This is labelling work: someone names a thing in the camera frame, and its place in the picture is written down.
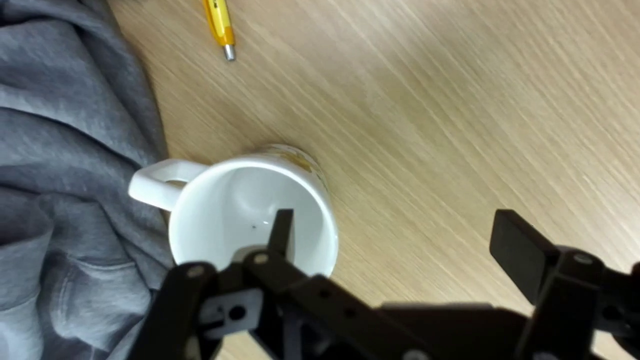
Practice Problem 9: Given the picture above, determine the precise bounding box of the grey hooded sweatshirt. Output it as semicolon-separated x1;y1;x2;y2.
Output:
0;0;176;360

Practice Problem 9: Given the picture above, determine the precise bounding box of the yellow ballpoint pen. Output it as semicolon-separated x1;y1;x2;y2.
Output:
200;0;238;63

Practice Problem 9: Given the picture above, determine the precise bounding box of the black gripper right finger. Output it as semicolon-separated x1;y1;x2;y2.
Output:
487;208;640;360

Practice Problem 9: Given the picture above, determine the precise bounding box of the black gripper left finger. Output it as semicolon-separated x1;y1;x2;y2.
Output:
128;208;427;360

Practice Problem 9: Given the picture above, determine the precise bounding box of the white ceramic mug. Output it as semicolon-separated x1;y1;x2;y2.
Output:
126;141;340;281

